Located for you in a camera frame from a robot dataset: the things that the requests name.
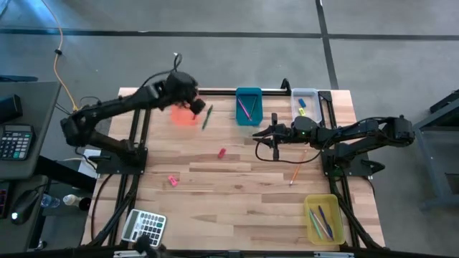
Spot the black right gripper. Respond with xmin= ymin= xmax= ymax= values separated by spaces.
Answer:
xmin=252 ymin=123 xmax=296 ymax=161

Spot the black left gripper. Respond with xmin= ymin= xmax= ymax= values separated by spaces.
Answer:
xmin=165 ymin=70 xmax=199 ymax=121

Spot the orange translucent plastic bin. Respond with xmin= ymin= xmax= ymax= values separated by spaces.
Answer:
xmin=170 ymin=102 xmax=200 ymax=127

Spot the green pen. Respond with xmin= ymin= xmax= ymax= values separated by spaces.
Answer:
xmin=201 ymin=104 xmax=214 ymax=130

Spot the blue plastic bin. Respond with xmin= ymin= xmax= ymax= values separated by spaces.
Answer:
xmin=235 ymin=87 xmax=264 ymax=127

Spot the pink pencil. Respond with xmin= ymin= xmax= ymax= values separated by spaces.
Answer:
xmin=237 ymin=97 xmax=252 ymax=121

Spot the orange pencil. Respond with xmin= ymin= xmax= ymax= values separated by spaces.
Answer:
xmin=289 ymin=149 xmax=308 ymax=186

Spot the teal pen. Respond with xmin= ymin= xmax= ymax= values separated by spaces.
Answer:
xmin=308 ymin=209 xmax=324 ymax=240

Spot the purple pen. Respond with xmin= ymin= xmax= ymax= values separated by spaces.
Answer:
xmin=310 ymin=208 xmax=333 ymax=239

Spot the clear plastic bin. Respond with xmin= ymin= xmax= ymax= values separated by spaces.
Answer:
xmin=290 ymin=87 xmax=323 ymax=125

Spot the yellow translucent plastic bin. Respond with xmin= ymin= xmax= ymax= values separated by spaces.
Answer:
xmin=303 ymin=193 xmax=346 ymax=247

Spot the white calculator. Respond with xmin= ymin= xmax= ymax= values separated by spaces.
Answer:
xmin=120 ymin=209 xmax=168 ymax=248

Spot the white paper sheet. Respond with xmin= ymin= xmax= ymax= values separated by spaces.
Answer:
xmin=77 ymin=148 xmax=103 ymax=179

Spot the white bottle black cap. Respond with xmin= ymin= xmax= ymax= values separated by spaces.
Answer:
xmin=62 ymin=193 xmax=93 ymax=211

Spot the grey desk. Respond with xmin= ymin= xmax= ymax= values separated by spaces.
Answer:
xmin=0 ymin=80 xmax=62 ymax=181

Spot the blue grey metal cart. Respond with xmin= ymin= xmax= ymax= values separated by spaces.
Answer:
xmin=395 ymin=89 xmax=459 ymax=209

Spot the clear water bottle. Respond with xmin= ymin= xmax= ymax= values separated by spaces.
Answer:
xmin=39 ymin=193 xmax=61 ymax=209

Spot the black calculator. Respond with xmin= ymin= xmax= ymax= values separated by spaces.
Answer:
xmin=0 ymin=123 xmax=36 ymax=161

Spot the black box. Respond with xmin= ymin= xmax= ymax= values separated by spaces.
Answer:
xmin=0 ymin=93 xmax=24 ymax=125

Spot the black computer mouse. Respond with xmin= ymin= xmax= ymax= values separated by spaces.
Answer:
xmin=9 ymin=188 xmax=41 ymax=226

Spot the black keyboard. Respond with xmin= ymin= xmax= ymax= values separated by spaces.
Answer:
xmin=0 ymin=180 xmax=11 ymax=219

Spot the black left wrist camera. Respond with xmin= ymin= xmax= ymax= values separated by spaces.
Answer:
xmin=189 ymin=97 xmax=207 ymax=116

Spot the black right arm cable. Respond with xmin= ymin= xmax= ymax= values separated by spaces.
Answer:
xmin=254 ymin=134 xmax=326 ymax=165

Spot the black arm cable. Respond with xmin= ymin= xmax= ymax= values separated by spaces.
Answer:
xmin=141 ymin=52 xmax=184 ymax=89
xmin=254 ymin=134 xmax=326 ymax=165

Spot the black aluminium table frame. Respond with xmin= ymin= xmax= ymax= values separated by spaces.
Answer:
xmin=80 ymin=87 xmax=387 ymax=258

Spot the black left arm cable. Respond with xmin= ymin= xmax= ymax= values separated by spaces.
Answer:
xmin=141 ymin=52 xmax=184 ymax=89

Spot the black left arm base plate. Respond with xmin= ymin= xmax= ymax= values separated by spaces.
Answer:
xmin=95 ymin=148 xmax=148 ymax=176

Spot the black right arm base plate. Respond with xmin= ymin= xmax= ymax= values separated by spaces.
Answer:
xmin=321 ymin=148 xmax=374 ymax=178

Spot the silver frame bracket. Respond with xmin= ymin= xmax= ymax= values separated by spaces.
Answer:
xmin=113 ymin=250 xmax=156 ymax=258
xmin=313 ymin=252 xmax=355 ymax=258

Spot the yellow cable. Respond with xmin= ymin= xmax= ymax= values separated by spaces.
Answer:
xmin=40 ymin=0 xmax=84 ymax=118

